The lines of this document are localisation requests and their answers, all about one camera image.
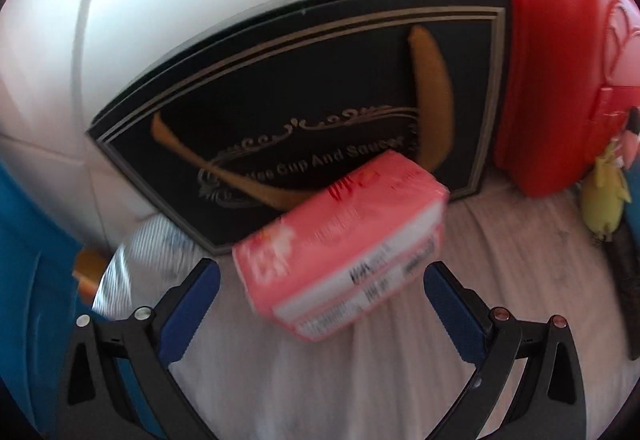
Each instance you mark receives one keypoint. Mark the yellow green duck plush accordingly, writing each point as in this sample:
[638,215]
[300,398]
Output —
[605,200]

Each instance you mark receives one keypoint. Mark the red hard-shell case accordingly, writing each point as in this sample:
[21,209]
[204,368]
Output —
[550,70]

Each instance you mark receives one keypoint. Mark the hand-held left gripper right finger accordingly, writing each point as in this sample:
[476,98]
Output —
[452,312]

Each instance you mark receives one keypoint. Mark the pink soap box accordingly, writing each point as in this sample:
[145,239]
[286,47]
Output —
[340,245]

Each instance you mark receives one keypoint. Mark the black gift box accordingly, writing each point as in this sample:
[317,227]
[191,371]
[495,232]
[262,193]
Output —
[300,95]

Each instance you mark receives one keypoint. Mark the blue plastic crate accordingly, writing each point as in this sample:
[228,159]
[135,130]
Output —
[30,270]

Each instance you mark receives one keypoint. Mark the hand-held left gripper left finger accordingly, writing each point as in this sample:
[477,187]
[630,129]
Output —
[192,310]

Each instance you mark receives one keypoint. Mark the floral striped bedsheet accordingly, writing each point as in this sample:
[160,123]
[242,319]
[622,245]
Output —
[500,230]

